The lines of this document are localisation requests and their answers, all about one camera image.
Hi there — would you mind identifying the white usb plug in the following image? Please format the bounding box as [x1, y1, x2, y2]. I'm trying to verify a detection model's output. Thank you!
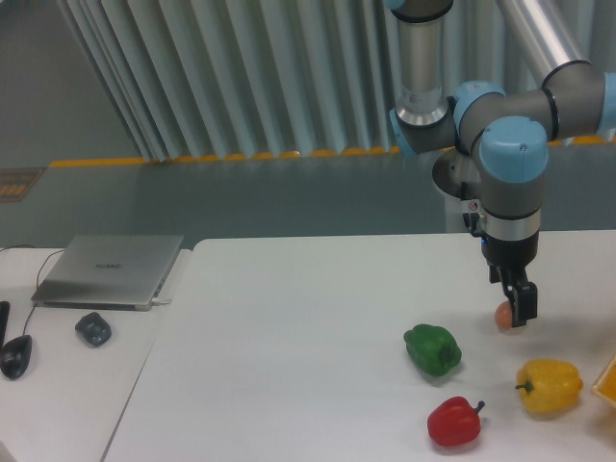
[151, 298, 172, 306]

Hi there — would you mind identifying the silver laptop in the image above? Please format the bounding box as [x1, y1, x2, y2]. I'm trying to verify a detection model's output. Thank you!
[32, 235, 183, 311]

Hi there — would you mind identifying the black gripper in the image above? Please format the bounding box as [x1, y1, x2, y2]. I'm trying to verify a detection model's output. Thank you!
[481, 232, 539, 327]

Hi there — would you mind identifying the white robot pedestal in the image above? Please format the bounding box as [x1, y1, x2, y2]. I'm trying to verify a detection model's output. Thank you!
[431, 148, 480, 233]

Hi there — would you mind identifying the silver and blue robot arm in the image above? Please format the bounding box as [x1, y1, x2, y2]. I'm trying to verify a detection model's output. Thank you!
[386, 1, 615, 327]

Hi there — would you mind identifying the black cable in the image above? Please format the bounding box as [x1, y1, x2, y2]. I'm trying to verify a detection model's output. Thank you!
[0, 245, 66, 338]

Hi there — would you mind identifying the green bell pepper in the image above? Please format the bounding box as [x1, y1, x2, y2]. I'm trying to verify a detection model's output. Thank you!
[403, 323, 462, 377]

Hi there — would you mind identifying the red bell pepper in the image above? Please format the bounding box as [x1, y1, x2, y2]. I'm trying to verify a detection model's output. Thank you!
[426, 397, 485, 448]

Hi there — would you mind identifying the black cylindrical object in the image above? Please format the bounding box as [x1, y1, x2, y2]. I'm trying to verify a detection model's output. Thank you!
[0, 300, 11, 347]

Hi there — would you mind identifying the dark grey small device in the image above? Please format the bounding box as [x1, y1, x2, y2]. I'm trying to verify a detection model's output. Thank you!
[75, 312, 112, 347]

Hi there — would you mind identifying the brown egg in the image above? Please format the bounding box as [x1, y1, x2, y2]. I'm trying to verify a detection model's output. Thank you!
[494, 301, 512, 332]

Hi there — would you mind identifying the black computer mouse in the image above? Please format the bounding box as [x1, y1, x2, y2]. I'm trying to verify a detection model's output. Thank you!
[1, 334, 33, 380]

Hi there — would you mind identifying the yellow bell pepper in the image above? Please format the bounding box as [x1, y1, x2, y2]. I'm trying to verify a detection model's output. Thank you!
[515, 359, 583, 415]

